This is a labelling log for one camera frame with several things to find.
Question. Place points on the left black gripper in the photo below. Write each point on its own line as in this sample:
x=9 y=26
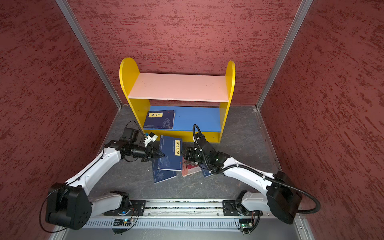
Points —
x=148 y=155

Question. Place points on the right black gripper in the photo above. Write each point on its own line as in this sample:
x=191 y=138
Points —
x=189 y=156

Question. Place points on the blue book yellow label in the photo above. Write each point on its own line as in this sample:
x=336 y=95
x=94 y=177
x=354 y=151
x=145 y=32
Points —
x=172 y=149
x=205 y=172

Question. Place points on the blue book Guiguzi label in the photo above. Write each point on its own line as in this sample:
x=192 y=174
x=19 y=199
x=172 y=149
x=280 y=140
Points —
x=161 y=120

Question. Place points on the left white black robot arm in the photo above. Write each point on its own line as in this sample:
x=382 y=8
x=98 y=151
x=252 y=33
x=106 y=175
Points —
x=78 y=187

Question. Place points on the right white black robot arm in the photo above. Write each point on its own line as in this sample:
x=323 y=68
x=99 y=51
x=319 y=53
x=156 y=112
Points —
x=275 y=191

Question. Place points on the red pink picture book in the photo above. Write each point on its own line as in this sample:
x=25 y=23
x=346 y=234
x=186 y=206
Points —
x=190 y=168

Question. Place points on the blue book bottom left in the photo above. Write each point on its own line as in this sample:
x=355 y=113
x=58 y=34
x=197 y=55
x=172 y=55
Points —
x=161 y=175

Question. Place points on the yellow pink blue bookshelf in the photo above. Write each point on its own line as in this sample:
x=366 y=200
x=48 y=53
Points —
x=140 y=88

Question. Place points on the left controller board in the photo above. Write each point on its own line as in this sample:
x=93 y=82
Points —
x=122 y=223

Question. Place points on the controller board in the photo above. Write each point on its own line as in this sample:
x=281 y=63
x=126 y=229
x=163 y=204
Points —
x=245 y=225
x=122 y=223

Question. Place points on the right controller board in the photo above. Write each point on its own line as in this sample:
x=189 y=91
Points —
x=245 y=225

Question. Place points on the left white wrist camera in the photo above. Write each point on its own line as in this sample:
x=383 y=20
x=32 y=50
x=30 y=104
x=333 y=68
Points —
x=150 y=138

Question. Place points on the left corner aluminium post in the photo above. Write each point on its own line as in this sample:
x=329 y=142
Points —
x=79 y=33

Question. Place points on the corner aluminium post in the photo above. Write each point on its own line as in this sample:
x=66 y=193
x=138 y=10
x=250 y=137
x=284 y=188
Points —
x=290 y=37
x=79 y=33

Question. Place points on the right corner aluminium post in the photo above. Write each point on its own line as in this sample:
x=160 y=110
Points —
x=290 y=37

